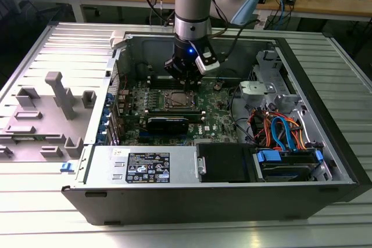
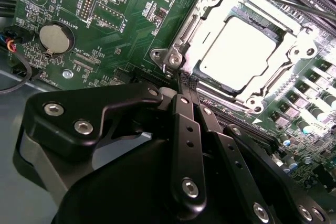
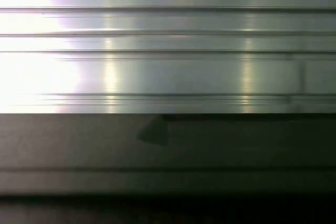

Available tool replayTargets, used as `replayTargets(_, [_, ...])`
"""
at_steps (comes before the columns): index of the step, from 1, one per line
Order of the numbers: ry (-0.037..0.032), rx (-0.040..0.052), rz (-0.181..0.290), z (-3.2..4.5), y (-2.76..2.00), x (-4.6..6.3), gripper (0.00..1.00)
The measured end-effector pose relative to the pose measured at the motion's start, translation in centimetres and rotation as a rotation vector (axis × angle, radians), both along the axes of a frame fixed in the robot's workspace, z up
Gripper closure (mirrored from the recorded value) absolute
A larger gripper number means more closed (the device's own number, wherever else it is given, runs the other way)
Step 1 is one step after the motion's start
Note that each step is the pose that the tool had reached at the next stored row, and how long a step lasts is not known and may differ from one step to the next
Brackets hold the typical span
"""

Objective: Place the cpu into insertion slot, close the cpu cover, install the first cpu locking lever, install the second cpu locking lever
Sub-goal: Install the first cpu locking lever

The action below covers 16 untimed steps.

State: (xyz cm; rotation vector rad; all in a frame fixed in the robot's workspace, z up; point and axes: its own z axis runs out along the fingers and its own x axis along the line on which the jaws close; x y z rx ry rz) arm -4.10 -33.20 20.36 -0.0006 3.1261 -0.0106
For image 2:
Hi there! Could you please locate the metal socket cover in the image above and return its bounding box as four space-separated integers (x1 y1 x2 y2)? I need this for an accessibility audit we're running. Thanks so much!
181 0 302 99

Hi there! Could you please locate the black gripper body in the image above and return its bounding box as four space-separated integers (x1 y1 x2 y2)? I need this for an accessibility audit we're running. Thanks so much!
50 139 253 224

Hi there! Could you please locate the silver CPU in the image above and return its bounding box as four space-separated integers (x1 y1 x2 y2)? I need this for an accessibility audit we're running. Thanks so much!
199 15 283 91

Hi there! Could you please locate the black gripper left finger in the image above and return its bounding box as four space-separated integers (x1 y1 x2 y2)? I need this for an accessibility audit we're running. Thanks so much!
25 73 208 215

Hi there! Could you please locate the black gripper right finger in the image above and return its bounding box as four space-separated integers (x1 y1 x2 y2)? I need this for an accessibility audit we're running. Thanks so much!
183 75 329 224

